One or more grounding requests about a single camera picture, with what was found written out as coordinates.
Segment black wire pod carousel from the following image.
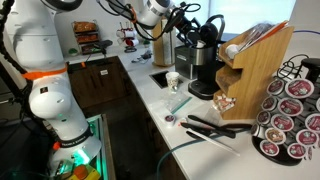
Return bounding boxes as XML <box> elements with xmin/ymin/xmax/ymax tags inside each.
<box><xmin>250</xmin><ymin>53</ymin><xmax>320</xmax><ymax>167</ymax></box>

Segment stack of paper cups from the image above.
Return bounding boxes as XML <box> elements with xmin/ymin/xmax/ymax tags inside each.
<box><xmin>161</xmin><ymin>23</ymin><xmax>173</xmax><ymax>65</ymax></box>

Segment patterned paper cup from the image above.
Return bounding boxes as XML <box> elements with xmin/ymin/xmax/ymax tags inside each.
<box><xmin>165</xmin><ymin>71</ymin><xmax>181</xmax><ymax>94</ymax></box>

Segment black handheld device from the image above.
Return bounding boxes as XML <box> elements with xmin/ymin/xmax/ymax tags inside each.
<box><xmin>94</xmin><ymin>39</ymin><xmax>114</xmax><ymax>56</ymax></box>

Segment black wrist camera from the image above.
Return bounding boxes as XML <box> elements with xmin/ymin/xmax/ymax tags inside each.
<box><xmin>164</xmin><ymin>9</ymin><xmax>184</xmax><ymax>34</ymax></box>

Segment pile of creamer cups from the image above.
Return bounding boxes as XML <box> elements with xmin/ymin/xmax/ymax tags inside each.
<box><xmin>213</xmin><ymin>93</ymin><xmax>238</xmax><ymax>113</ymax></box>

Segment white creamer tub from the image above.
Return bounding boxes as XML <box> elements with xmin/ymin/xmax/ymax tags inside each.
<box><xmin>224</xmin><ymin>43</ymin><xmax>241</xmax><ymax>60</ymax></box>

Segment black tongs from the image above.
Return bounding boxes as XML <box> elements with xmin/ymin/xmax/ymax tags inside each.
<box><xmin>187</xmin><ymin>114</ymin><xmax>253</xmax><ymax>139</ymax></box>

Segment teal strip zip bag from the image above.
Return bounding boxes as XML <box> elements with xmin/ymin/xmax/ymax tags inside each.
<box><xmin>164</xmin><ymin>92</ymin><xmax>194</xmax><ymax>115</ymax></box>

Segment wooden counter cabinet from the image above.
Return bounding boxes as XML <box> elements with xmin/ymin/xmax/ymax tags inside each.
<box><xmin>128</xmin><ymin>76</ymin><xmax>188</xmax><ymax>180</ymax></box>

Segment clear plastic sheet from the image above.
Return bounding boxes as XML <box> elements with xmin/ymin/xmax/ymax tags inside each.
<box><xmin>148</xmin><ymin>98</ymin><xmax>188</xmax><ymax>125</ymax></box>

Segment wooden condiment organizer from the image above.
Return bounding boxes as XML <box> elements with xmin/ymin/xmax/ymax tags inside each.
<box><xmin>213</xmin><ymin>20</ymin><xmax>295</xmax><ymax>121</ymax></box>

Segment black coffee maker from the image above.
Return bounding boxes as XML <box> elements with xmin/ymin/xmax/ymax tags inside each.
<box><xmin>183</xmin><ymin>13</ymin><xmax>228</xmax><ymax>100</ymax></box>

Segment wire snack rack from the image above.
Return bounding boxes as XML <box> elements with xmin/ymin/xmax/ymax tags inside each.
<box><xmin>71</xmin><ymin>20</ymin><xmax>101</xmax><ymax>56</ymax></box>

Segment mug rack with mugs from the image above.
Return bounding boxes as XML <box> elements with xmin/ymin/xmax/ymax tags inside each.
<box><xmin>115</xmin><ymin>21</ymin><xmax>140</xmax><ymax>54</ymax></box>

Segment dark wooden cabinet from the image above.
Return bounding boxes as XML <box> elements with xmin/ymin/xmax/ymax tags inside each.
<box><xmin>68</xmin><ymin>55</ymin><xmax>133</xmax><ymax>109</ymax></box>

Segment yellow emergency stop box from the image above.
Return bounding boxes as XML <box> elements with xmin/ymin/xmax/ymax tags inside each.
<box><xmin>68</xmin><ymin>164</ymin><xmax>101</xmax><ymax>180</ymax></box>

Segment blue cable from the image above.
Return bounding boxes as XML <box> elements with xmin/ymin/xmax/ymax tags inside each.
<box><xmin>293</xmin><ymin>29</ymin><xmax>320</xmax><ymax>36</ymax></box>

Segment dark power cable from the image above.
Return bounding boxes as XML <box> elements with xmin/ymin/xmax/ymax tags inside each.
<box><xmin>155</xmin><ymin>133</ymin><xmax>221</xmax><ymax>180</ymax></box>

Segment red lid coffee pod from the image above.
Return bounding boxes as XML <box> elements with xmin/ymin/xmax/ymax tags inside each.
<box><xmin>277</xmin><ymin>97</ymin><xmax>304</xmax><ymax>117</ymax></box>
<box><xmin>295</xmin><ymin>128</ymin><xmax>319</xmax><ymax>148</ymax></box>
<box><xmin>261</xmin><ymin>95</ymin><xmax>279</xmax><ymax>112</ymax></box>
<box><xmin>164</xmin><ymin>114</ymin><xmax>176</xmax><ymax>128</ymax></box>
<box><xmin>284</xmin><ymin>78</ymin><xmax>315</xmax><ymax>99</ymax></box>
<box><xmin>250</xmin><ymin>122</ymin><xmax>266</xmax><ymax>138</ymax></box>
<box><xmin>304</xmin><ymin>113</ymin><xmax>320</xmax><ymax>134</ymax></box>
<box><xmin>259</xmin><ymin>139</ymin><xmax>280</xmax><ymax>158</ymax></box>
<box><xmin>266</xmin><ymin>78</ymin><xmax>287</xmax><ymax>96</ymax></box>
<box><xmin>270</xmin><ymin>113</ymin><xmax>295</xmax><ymax>132</ymax></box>
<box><xmin>287</xmin><ymin>142</ymin><xmax>308</xmax><ymax>160</ymax></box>
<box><xmin>256</xmin><ymin>110</ymin><xmax>273</xmax><ymax>126</ymax></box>

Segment black flat rod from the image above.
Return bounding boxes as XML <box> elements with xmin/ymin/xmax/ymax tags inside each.
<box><xmin>180</xmin><ymin>121</ymin><xmax>218</xmax><ymax>136</ymax></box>

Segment bright window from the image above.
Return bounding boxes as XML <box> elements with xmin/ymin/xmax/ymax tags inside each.
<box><xmin>199</xmin><ymin>0</ymin><xmax>297</xmax><ymax>34</ymax></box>

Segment red white small packet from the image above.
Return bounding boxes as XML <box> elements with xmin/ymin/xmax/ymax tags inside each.
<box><xmin>178</xmin><ymin>117</ymin><xmax>189</xmax><ymax>128</ymax></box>

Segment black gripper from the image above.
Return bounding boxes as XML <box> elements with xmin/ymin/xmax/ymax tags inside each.
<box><xmin>179</xmin><ymin>12</ymin><xmax>208</xmax><ymax>44</ymax></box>

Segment steel rimmed counter chute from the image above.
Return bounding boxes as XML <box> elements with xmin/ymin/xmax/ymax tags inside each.
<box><xmin>149</xmin><ymin>69</ymin><xmax>184</xmax><ymax>89</ymax></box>

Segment green lit base frame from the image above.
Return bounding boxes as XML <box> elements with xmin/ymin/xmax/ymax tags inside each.
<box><xmin>84</xmin><ymin>113</ymin><xmax>116</xmax><ymax>180</ymax></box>

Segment brown lid coffee pod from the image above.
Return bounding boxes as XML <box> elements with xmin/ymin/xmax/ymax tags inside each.
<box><xmin>264</xmin><ymin>127</ymin><xmax>287</xmax><ymax>145</ymax></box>

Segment black and white rod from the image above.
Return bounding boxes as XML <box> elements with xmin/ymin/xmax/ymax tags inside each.
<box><xmin>185</xmin><ymin>129</ymin><xmax>241</xmax><ymax>157</ymax></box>

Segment bundle of tea packets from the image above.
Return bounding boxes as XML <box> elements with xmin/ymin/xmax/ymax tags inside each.
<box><xmin>238</xmin><ymin>21</ymin><xmax>284</xmax><ymax>51</ymax></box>

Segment orange packet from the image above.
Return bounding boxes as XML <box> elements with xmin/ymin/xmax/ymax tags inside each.
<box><xmin>263</xmin><ymin>19</ymin><xmax>289</xmax><ymax>38</ymax></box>

